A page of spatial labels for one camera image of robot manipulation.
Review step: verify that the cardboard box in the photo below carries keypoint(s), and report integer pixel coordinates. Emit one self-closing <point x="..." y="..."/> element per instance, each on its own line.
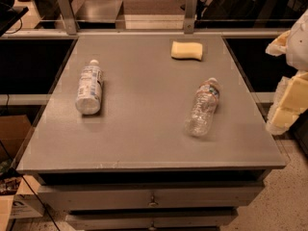
<point x="13" y="131"/>

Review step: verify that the labelled plastic water bottle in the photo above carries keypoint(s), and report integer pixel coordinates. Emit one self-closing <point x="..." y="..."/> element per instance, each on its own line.
<point x="89" y="93"/>

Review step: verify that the grey table with drawers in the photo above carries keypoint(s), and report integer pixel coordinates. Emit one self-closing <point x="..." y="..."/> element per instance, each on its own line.
<point x="138" y="138"/>

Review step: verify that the horizontal metal rail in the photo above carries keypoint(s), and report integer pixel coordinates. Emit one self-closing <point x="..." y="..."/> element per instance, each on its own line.
<point x="227" y="33"/>

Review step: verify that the lower drawer with knob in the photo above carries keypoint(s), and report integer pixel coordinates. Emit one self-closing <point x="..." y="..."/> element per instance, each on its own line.
<point x="151" y="220"/>

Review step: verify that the clear empty plastic bottle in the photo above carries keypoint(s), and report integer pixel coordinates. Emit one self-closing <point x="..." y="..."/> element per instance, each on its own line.
<point x="204" y="106"/>

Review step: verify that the metal bracket post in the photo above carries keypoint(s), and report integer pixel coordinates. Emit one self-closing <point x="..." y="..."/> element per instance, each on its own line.
<point x="189" y="17"/>
<point x="68" y="17"/>

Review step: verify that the yellow sponge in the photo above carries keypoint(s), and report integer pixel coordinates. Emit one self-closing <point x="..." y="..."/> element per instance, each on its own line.
<point x="187" y="50"/>

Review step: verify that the left metal bracket post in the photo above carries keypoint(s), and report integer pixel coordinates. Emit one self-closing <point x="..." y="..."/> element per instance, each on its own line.
<point x="68" y="17"/>

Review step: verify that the right metal bracket post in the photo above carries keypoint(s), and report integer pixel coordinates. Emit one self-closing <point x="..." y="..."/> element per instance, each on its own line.
<point x="189" y="17"/>

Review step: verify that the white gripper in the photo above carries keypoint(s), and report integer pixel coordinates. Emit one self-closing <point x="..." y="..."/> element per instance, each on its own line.
<point x="298" y="45"/>

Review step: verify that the drawer with knob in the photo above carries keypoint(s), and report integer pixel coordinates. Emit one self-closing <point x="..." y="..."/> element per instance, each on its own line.
<point x="87" y="197"/>
<point x="151" y="220"/>

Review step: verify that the upper drawer with knob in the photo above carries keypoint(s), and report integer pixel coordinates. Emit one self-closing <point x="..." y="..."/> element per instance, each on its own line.
<point x="87" y="197"/>

